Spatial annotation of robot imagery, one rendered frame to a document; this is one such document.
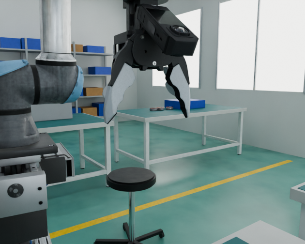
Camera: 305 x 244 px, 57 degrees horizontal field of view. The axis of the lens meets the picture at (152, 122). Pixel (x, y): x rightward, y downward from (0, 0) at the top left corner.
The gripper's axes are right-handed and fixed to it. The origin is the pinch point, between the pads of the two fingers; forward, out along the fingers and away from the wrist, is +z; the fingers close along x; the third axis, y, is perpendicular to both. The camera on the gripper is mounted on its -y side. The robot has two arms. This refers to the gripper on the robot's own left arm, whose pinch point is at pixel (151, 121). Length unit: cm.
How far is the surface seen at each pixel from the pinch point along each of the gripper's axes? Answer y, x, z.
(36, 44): 606, -43, -72
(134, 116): 277, -118, 42
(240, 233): 19, -41, 40
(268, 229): 17, -50, 40
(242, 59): 345, -360, -37
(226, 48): 383, -355, -59
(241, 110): 277, -296, 43
